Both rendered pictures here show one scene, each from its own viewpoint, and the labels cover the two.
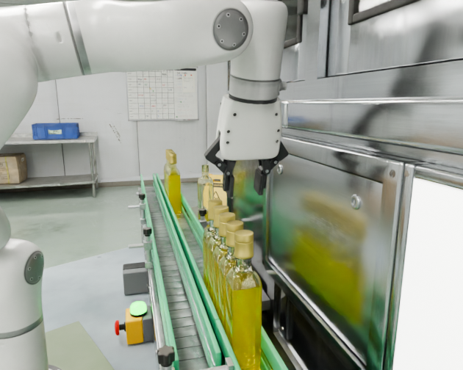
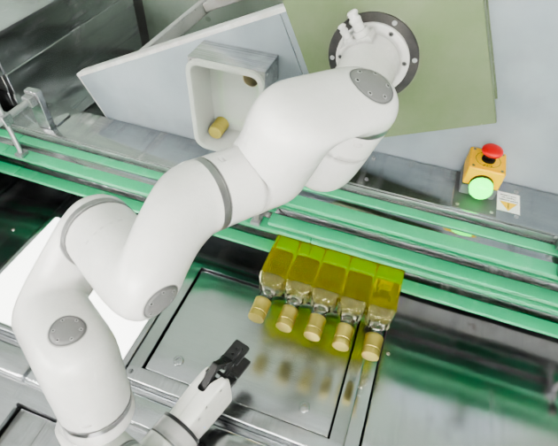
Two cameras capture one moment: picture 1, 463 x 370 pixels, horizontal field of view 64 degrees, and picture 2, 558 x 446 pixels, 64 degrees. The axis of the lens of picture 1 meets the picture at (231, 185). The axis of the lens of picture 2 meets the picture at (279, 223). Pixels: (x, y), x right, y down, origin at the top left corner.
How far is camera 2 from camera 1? 1.00 m
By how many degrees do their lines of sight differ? 82
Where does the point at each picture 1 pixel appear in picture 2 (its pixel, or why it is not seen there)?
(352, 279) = (201, 314)
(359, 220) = (178, 349)
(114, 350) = (474, 130)
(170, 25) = not seen: hidden behind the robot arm
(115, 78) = not seen: outside the picture
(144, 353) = (445, 156)
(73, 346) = (434, 110)
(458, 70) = not seen: hidden behind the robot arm
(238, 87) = (160, 423)
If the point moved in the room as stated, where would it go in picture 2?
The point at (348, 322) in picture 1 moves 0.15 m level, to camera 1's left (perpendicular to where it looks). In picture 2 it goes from (214, 289) to (226, 257)
